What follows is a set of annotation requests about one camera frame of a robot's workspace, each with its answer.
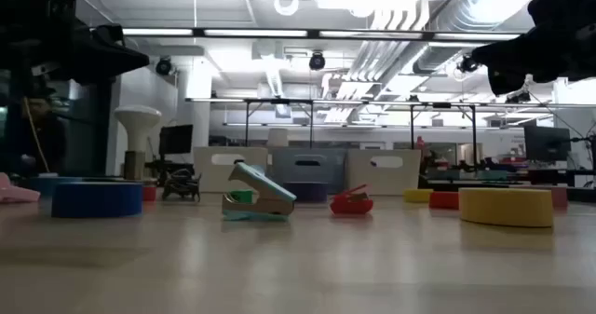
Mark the teal staple remover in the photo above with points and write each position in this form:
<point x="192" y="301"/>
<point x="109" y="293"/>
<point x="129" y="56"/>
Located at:
<point x="261" y="190"/>

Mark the yellow tape roll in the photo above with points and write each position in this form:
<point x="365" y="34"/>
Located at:
<point x="506" y="207"/>

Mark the translucent white plastic bin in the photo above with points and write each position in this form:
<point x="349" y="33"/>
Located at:
<point x="383" y="181"/>

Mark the pink tape roll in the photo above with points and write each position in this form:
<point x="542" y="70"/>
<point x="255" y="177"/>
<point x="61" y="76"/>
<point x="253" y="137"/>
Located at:
<point x="560" y="196"/>

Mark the red bottle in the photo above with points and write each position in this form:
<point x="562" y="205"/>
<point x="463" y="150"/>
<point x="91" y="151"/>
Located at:
<point x="420" y="147"/>

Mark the round black ceiling spotlight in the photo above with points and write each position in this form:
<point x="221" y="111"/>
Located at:
<point x="317" y="61"/>
<point x="467" y="64"/>
<point x="164" y="66"/>

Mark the dark blue tape roll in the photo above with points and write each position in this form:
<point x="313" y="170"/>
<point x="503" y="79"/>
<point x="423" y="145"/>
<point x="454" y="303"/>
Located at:
<point x="96" y="201"/>

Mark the black overhead light bar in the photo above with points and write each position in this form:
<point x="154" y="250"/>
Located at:
<point x="198" y="32"/>

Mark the indigo tape roll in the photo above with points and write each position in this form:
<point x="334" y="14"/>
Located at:
<point x="305" y="191"/>

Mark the green mini stapler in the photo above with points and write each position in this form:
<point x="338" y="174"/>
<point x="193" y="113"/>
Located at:
<point x="241" y="196"/>

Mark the dark grey plastic bin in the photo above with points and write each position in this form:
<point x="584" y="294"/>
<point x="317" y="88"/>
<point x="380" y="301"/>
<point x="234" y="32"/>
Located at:
<point x="288" y="169"/>

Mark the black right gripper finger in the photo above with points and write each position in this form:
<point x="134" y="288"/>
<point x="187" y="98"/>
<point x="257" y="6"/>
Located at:
<point x="517" y="60"/>
<point x="565" y="4"/>

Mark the cluttered background desk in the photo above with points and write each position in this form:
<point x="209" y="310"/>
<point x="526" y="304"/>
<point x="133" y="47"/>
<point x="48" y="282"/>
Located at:
<point x="512" y="176"/>

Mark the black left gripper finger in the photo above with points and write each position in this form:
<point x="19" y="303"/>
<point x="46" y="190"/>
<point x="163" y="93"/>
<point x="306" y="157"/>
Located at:
<point x="109" y="32"/>
<point x="118" y="60"/>

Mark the pink staple remover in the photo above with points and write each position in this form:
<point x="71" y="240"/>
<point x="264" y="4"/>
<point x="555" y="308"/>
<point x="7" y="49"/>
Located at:
<point x="14" y="194"/>

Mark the black metal workstation frame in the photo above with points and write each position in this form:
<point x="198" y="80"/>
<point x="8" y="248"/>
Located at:
<point x="311" y="123"/>

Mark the yellow mini stapler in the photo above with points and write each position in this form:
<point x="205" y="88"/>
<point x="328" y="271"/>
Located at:
<point x="417" y="195"/>

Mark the black computer monitor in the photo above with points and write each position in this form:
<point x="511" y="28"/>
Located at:
<point x="175" y="139"/>
<point x="547" y="144"/>

